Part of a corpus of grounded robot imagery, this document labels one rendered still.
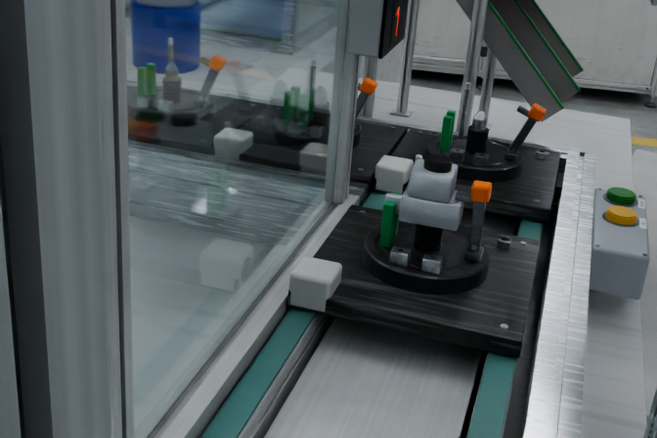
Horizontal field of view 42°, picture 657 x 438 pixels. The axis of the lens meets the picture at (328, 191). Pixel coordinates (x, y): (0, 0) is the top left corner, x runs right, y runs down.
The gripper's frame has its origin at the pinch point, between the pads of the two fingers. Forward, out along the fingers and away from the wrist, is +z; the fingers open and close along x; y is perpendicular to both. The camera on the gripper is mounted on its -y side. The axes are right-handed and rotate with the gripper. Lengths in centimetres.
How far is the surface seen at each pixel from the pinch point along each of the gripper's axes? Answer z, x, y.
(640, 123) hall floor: 124, 365, 33
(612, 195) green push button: 26.3, -7.8, 0.3
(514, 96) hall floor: 124, 382, -38
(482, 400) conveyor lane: 29, -59, -10
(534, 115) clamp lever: 17.3, -6.0, -12.0
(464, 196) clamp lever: 17.1, -39.6, -16.6
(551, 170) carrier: 26.3, -2.1, -8.3
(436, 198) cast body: 17.4, -41.2, -19.3
